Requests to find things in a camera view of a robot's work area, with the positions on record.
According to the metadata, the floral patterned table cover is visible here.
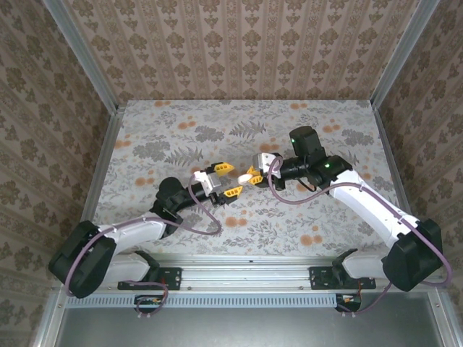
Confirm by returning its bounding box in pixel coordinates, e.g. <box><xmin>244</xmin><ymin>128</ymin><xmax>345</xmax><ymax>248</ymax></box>
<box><xmin>94</xmin><ymin>99</ymin><xmax>405</xmax><ymax>258</ymax></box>

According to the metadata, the black controller board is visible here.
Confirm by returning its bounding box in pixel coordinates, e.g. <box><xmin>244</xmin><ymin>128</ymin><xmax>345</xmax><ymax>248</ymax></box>
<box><xmin>134</xmin><ymin>294</ymin><xmax>164</xmax><ymax>314</ymax></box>
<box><xmin>334</xmin><ymin>293</ymin><xmax>362</xmax><ymax>314</ymax></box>

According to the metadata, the grey metal platform sheet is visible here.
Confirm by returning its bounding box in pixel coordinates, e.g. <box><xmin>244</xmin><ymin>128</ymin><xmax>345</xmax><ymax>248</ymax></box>
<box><xmin>34</xmin><ymin>291</ymin><xmax>463</xmax><ymax>347</ymax></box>

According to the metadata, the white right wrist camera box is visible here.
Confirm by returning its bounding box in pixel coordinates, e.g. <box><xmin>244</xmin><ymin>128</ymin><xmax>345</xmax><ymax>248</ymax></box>
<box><xmin>251</xmin><ymin>152</ymin><xmax>284</xmax><ymax>179</ymax></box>

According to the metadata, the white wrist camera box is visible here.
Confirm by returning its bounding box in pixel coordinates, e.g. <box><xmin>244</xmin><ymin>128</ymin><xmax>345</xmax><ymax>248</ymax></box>
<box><xmin>251</xmin><ymin>152</ymin><xmax>284</xmax><ymax>179</ymax></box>
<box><xmin>192</xmin><ymin>169</ymin><xmax>222</xmax><ymax>199</ymax></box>

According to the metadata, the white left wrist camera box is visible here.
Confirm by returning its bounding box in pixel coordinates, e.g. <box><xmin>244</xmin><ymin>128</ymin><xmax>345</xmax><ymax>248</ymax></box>
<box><xmin>192</xmin><ymin>169</ymin><xmax>222</xmax><ymax>199</ymax></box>

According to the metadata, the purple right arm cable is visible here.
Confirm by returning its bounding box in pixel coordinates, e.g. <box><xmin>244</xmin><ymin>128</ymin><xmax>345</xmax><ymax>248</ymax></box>
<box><xmin>266</xmin><ymin>155</ymin><xmax>453</xmax><ymax>288</ymax></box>

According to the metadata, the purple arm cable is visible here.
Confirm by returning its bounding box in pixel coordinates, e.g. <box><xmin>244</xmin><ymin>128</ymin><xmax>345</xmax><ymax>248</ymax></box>
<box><xmin>266</xmin><ymin>155</ymin><xmax>453</xmax><ymax>288</ymax></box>
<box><xmin>64</xmin><ymin>176</ymin><xmax>222</xmax><ymax>298</ymax></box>

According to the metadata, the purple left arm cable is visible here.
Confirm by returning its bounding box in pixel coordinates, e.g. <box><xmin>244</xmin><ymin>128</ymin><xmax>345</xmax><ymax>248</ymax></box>
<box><xmin>64</xmin><ymin>176</ymin><xmax>222</xmax><ymax>298</ymax></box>

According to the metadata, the aluminium table side rail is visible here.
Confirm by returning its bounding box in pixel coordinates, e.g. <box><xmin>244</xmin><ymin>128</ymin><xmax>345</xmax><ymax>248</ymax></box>
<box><xmin>81</xmin><ymin>103</ymin><xmax>127</xmax><ymax>227</ymax></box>
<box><xmin>371</xmin><ymin>104</ymin><xmax>417</xmax><ymax>221</ymax></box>

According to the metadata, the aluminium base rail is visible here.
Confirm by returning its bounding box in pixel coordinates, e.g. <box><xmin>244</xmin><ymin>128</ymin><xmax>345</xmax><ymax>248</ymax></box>
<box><xmin>54</xmin><ymin>254</ymin><xmax>449</xmax><ymax>292</ymax></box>

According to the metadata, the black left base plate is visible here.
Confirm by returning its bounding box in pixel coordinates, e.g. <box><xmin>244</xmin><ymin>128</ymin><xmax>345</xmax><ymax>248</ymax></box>
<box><xmin>118</xmin><ymin>266</ymin><xmax>183</xmax><ymax>291</ymax></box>

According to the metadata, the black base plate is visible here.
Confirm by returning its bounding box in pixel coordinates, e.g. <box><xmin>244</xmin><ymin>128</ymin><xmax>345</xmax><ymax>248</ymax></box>
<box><xmin>118</xmin><ymin>266</ymin><xmax>183</xmax><ymax>291</ymax></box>
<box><xmin>309</xmin><ymin>266</ymin><xmax>377</xmax><ymax>291</ymax></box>

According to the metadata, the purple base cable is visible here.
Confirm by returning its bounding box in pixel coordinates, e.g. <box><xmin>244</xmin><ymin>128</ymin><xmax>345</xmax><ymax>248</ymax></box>
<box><xmin>122</xmin><ymin>273</ymin><xmax>170</xmax><ymax>320</ymax></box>
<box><xmin>334</xmin><ymin>273</ymin><xmax>392</xmax><ymax>318</ymax></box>

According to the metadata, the slotted grey cable duct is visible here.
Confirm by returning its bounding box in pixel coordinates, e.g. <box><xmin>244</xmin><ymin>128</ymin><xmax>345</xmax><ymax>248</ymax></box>
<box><xmin>67</xmin><ymin>292</ymin><xmax>362</xmax><ymax>309</ymax></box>

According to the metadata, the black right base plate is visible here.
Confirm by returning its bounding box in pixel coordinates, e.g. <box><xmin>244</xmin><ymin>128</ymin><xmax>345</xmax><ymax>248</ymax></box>
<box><xmin>309</xmin><ymin>266</ymin><xmax>377</xmax><ymax>291</ymax></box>

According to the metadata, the aluminium frame post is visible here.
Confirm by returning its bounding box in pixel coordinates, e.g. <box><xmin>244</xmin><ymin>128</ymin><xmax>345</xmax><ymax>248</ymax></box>
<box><xmin>369</xmin><ymin>0</ymin><xmax>441</xmax><ymax>109</ymax></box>
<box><xmin>42</xmin><ymin>0</ymin><xmax>121</xmax><ymax>115</ymax></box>

